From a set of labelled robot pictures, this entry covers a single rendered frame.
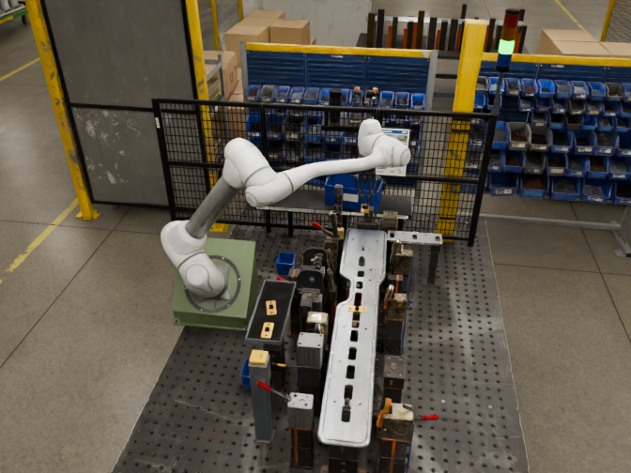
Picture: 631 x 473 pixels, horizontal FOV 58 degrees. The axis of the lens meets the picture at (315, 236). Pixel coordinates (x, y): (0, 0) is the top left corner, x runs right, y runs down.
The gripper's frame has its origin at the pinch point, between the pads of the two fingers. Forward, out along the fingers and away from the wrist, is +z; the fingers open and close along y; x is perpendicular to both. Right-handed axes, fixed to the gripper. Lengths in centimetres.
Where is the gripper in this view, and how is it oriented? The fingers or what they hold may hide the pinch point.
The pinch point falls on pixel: (365, 201)
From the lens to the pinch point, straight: 280.0
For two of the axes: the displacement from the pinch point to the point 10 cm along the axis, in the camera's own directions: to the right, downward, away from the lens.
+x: 1.2, -5.5, 8.3
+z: -0.1, 8.3, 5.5
